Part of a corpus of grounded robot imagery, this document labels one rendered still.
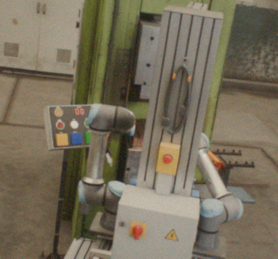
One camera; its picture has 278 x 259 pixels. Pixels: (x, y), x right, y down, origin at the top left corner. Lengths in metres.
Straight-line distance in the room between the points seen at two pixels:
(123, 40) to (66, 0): 5.14
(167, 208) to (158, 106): 0.44
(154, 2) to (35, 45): 5.38
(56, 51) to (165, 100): 6.75
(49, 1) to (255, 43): 3.65
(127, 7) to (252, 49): 6.56
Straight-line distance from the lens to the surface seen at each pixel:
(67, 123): 3.74
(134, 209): 2.43
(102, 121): 2.90
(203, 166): 3.17
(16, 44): 9.16
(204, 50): 2.41
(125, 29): 3.92
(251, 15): 10.18
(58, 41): 9.12
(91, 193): 3.01
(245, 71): 10.35
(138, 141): 3.99
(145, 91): 3.88
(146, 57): 3.83
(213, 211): 2.98
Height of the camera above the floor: 2.29
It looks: 17 degrees down
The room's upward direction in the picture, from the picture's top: 8 degrees clockwise
